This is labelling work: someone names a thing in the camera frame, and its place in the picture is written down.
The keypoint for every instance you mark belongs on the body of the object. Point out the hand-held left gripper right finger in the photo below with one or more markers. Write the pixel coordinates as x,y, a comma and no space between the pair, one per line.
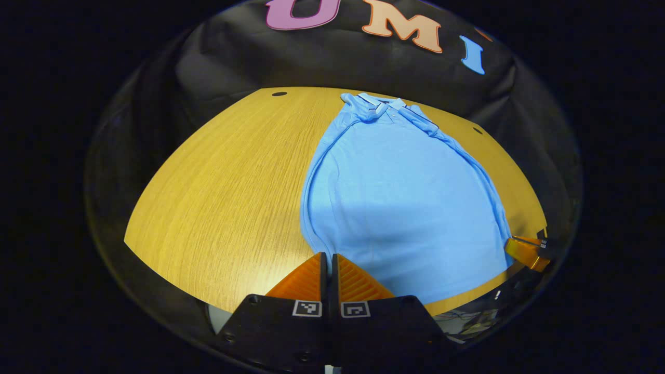
379,327

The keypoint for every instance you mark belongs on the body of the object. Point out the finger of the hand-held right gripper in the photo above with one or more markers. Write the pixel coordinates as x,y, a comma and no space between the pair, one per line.
527,252

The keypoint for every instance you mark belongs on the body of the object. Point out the light blue T-shirt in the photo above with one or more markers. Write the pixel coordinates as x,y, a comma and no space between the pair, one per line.
400,208

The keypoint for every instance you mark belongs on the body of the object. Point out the black backdrop cloth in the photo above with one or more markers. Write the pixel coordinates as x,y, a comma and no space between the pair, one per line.
311,62

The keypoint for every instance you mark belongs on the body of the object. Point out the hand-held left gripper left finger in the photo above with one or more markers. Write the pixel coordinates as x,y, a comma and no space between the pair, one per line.
280,327

